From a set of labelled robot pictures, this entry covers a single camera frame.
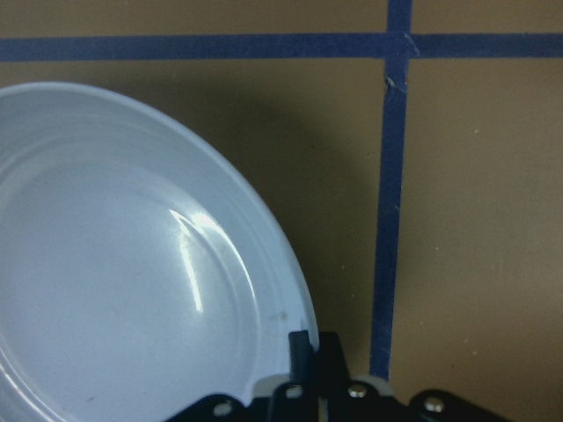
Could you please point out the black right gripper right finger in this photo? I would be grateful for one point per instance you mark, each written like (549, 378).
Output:
(350, 399)

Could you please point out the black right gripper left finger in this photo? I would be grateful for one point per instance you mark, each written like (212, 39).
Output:
(292, 400)

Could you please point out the blue plate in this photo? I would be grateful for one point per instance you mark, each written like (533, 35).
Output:
(140, 271)

